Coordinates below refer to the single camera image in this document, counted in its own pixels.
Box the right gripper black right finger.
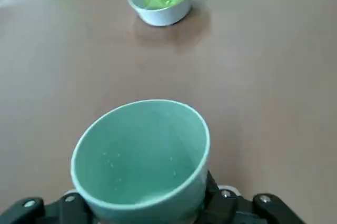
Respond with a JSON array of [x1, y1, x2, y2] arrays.
[[194, 170, 306, 224]]

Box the small grey bowl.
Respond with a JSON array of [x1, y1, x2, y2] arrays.
[[127, 0, 192, 27]]

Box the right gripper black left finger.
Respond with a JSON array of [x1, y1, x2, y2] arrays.
[[0, 192, 95, 224]]

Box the pale green cup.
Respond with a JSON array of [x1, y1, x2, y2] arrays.
[[70, 99, 211, 221]]

